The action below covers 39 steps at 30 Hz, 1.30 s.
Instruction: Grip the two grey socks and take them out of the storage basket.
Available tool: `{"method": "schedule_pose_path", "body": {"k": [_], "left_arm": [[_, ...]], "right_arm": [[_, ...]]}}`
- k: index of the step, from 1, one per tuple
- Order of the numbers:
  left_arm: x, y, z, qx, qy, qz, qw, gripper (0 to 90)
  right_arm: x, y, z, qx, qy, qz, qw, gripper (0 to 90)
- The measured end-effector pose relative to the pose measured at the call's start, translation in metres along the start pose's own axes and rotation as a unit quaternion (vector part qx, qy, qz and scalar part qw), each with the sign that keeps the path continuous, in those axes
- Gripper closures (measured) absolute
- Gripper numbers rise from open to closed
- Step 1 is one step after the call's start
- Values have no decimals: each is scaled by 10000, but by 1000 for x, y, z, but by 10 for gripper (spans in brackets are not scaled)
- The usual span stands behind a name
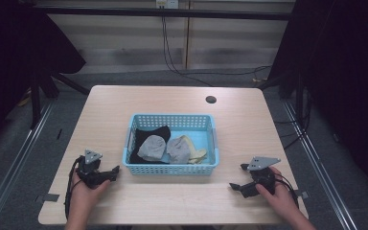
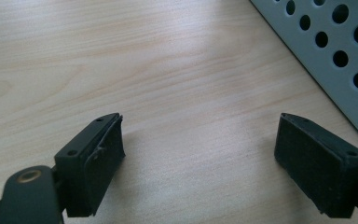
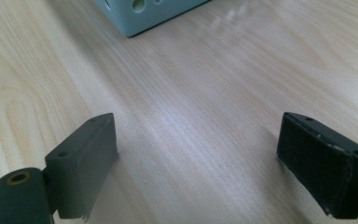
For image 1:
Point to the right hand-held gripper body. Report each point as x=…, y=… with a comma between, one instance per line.
x=262, y=179

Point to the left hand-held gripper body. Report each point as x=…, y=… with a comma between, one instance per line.
x=88, y=169

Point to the person's right hand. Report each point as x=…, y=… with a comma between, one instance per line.
x=278, y=196

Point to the person's left hand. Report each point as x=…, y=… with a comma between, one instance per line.
x=86, y=195

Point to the light blue plastic basket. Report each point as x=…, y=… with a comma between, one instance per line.
x=134, y=166

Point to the grey tape piece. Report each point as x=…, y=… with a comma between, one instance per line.
x=302, y=194
x=48, y=197

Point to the grey sock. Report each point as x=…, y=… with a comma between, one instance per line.
x=152, y=148
x=178, y=150

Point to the black sock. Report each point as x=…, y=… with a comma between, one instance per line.
x=145, y=134

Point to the cream yellow sock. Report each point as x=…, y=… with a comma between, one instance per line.
x=195, y=153

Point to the black stand leg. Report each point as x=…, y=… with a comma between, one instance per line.
x=35, y=102

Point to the black curtain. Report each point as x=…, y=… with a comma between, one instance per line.
x=348, y=80
x=9, y=64

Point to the metal floor rail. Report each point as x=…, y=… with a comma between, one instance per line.
x=16, y=166
x=319, y=166

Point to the black horizontal frame bar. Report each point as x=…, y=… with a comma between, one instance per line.
x=172, y=12

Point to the white wall power outlet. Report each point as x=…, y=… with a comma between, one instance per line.
x=167, y=3

